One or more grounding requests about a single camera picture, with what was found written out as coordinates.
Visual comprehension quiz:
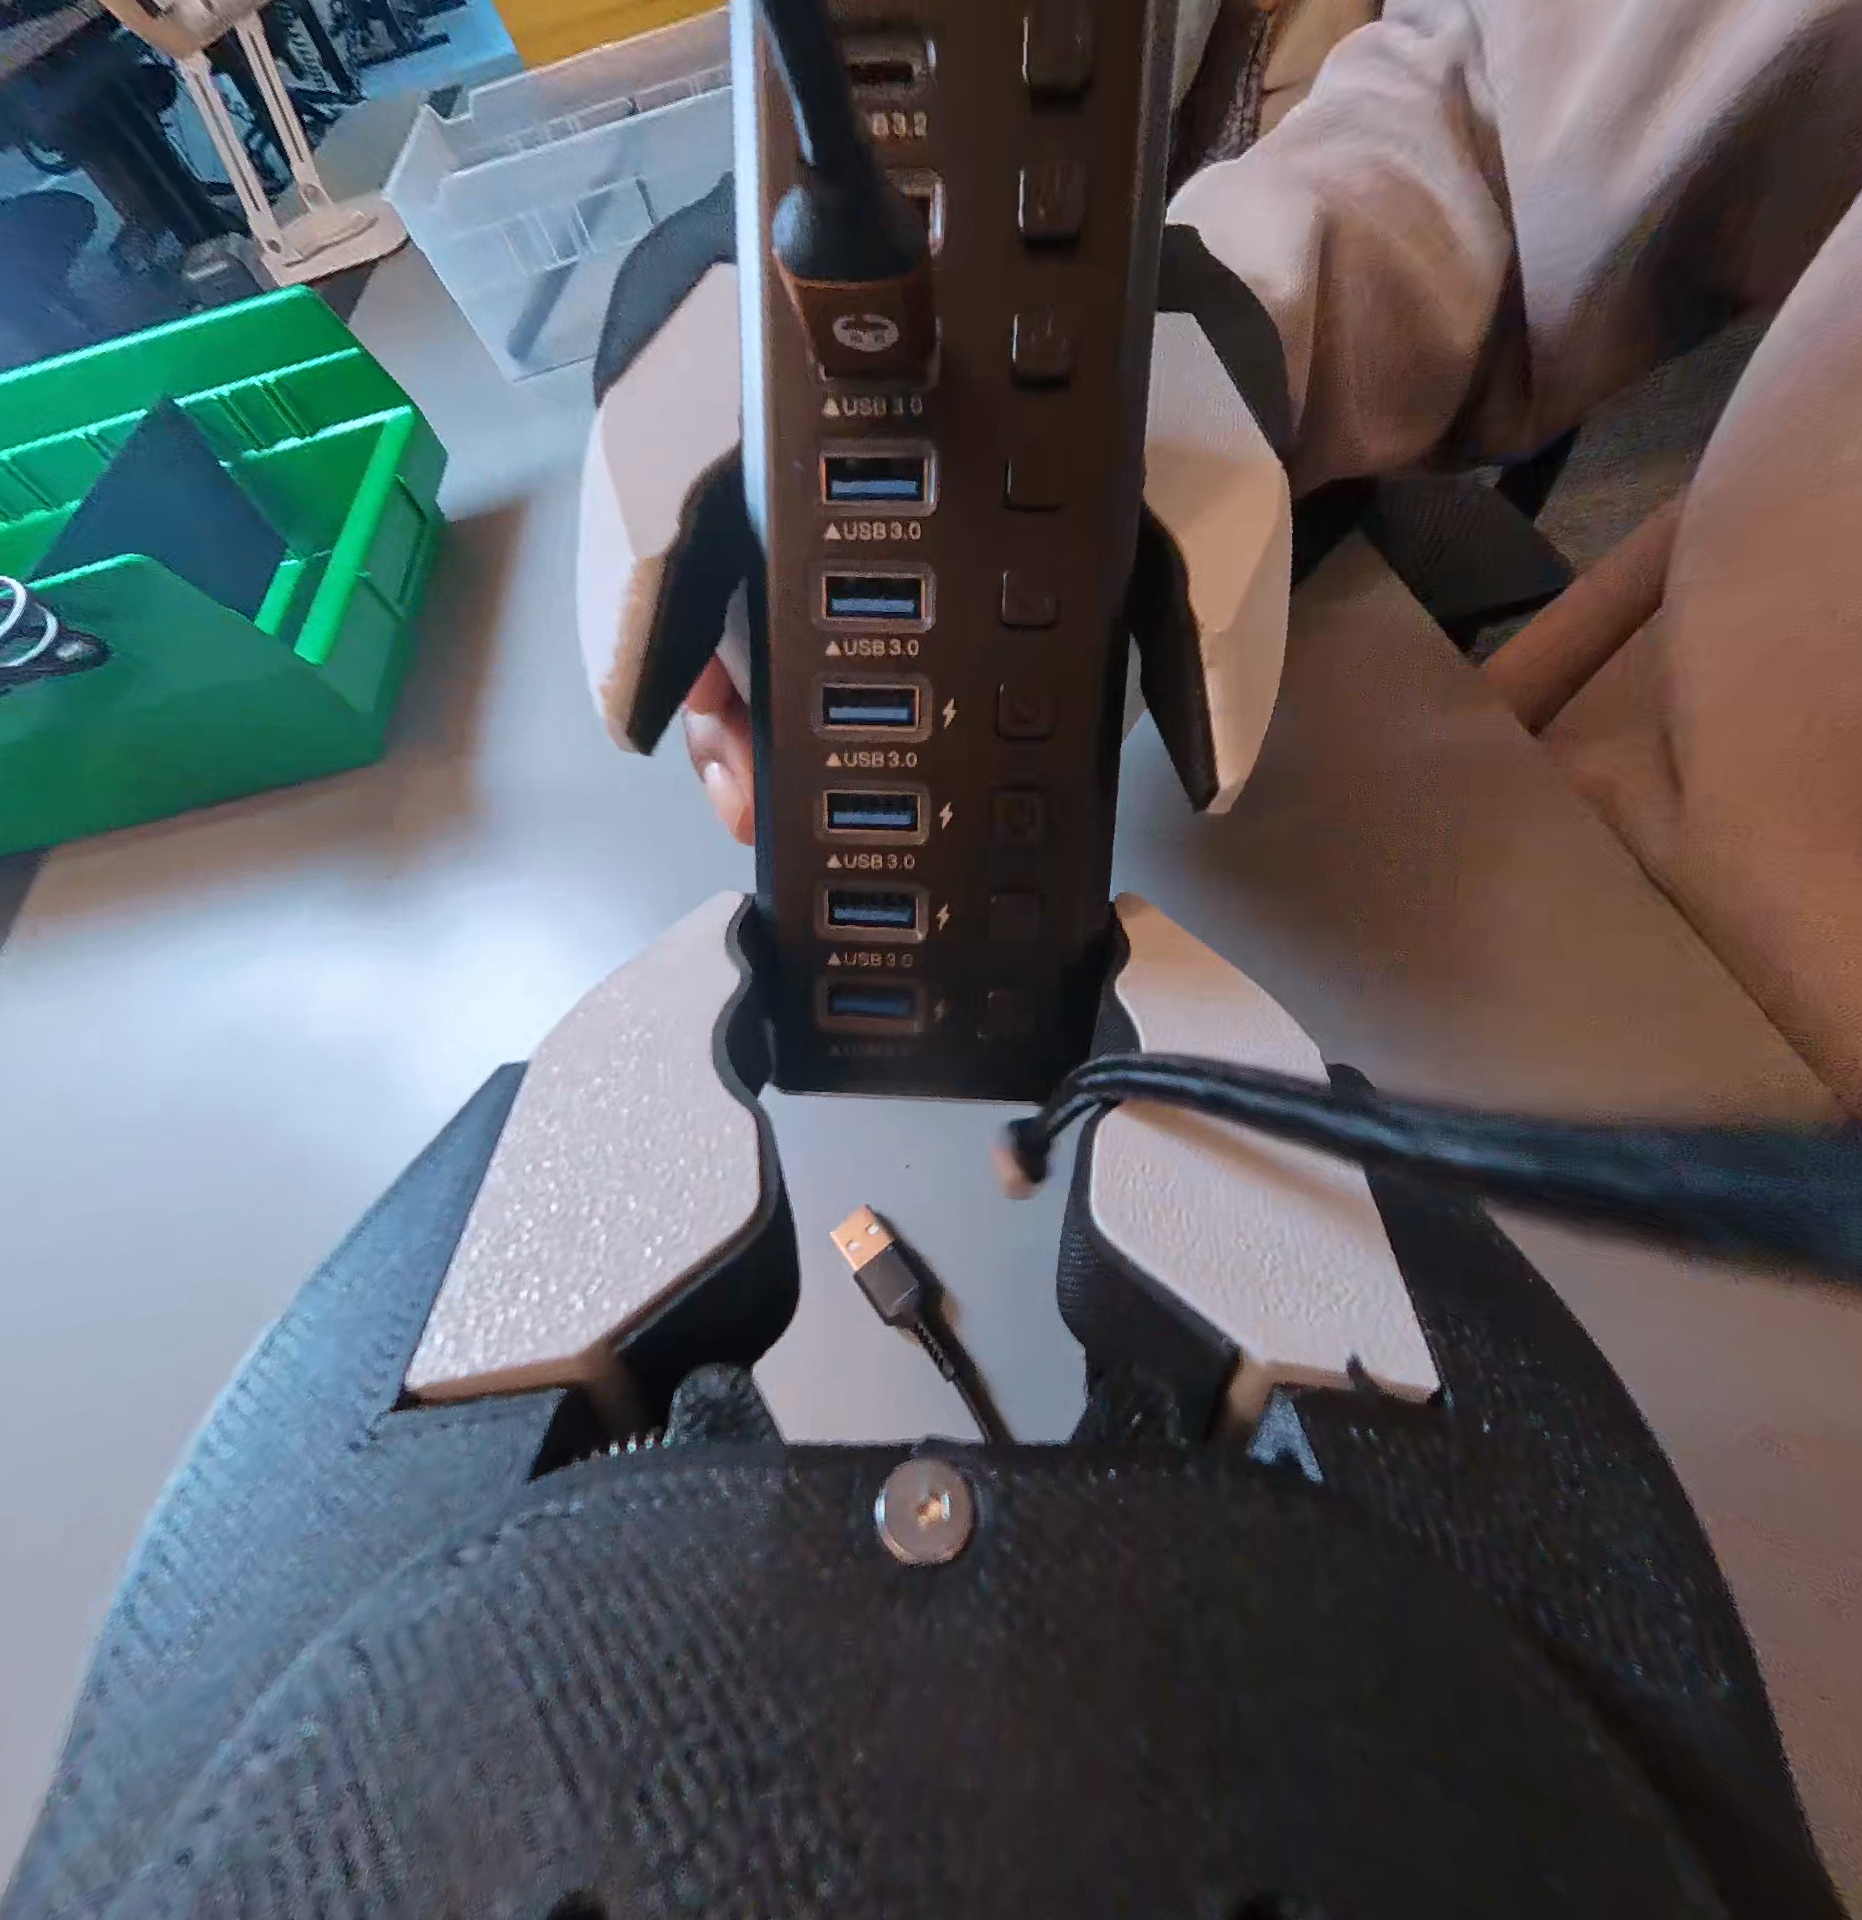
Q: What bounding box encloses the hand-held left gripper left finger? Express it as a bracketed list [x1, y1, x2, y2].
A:
[403, 891, 802, 1407]

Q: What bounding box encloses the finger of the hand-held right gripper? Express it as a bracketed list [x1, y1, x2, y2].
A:
[1130, 304, 1296, 817]
[574, 267, 755, 758]

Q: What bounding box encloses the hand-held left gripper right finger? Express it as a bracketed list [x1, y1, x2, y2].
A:
[1057, 894, 1443, 1415]

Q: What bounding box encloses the clear plastic bin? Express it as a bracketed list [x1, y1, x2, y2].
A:
[383, 54, 731, 384]

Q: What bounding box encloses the black multi-port usb hub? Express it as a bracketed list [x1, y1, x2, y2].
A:
[727, 0, 1172, 1104]

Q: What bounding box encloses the green plastic bin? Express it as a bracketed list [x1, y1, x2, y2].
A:
[0, 285, 448, 868]

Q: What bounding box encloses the black glossy cable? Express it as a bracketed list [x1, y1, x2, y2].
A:
[0, 574, 111, 707]

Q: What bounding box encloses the person's right forearm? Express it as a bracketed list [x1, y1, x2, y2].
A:
[1166, 0, 1862, 497]

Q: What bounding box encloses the person's right hand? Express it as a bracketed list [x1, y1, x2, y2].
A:
[678, 658, 758, 846]

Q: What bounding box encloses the yellow plastic bin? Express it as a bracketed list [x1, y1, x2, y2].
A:
[502, 0, 730, 69]

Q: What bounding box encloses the beige stand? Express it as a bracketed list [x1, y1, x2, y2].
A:
[96, 0, 410, 287]

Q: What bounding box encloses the black bin divider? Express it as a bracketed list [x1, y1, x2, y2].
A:
[30, 397, 294, 620]

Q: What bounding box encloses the black bundled cord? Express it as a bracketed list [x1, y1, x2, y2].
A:
[993, 1052, 1862, 1295]

